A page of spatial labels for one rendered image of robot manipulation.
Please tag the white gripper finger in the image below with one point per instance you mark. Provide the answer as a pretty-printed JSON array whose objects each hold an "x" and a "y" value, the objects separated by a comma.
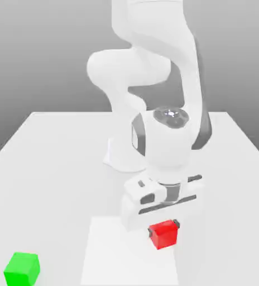
[
  {"x": 176, "y": 223},
  {"x": 150, "y": 232}
]

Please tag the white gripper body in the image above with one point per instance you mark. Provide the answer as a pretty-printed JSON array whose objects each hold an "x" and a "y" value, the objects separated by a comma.
[{"x": 163, "y": 214}]

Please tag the small red cube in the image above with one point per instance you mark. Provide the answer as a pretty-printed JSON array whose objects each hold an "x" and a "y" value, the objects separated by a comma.
[{"x": 165, "y": 234}]

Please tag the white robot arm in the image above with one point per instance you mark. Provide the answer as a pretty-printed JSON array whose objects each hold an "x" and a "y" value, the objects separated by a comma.
[{"x": 165, "y": 145}]

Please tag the small green cube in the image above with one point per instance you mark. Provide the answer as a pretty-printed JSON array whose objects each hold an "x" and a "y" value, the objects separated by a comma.
[{"x": 22, "y": 269}]

